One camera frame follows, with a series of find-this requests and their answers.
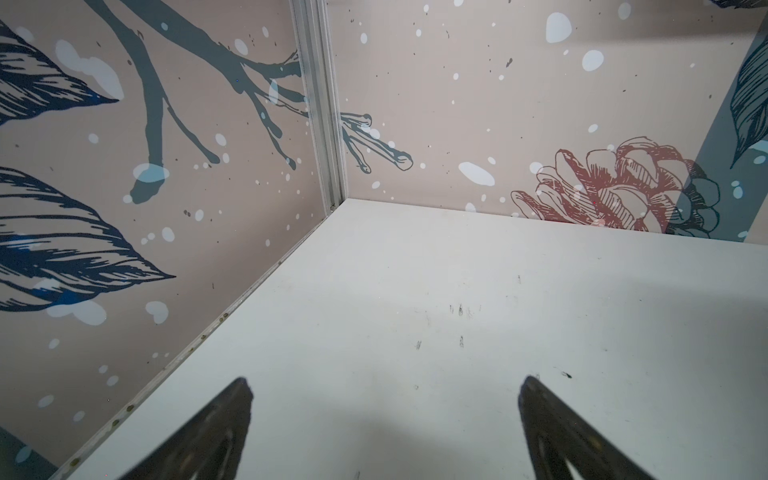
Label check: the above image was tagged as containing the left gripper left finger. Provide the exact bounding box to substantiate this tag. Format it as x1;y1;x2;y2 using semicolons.
122;377;254;480

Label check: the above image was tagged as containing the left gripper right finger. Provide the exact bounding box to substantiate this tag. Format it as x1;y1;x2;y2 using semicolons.
518;376;653;480

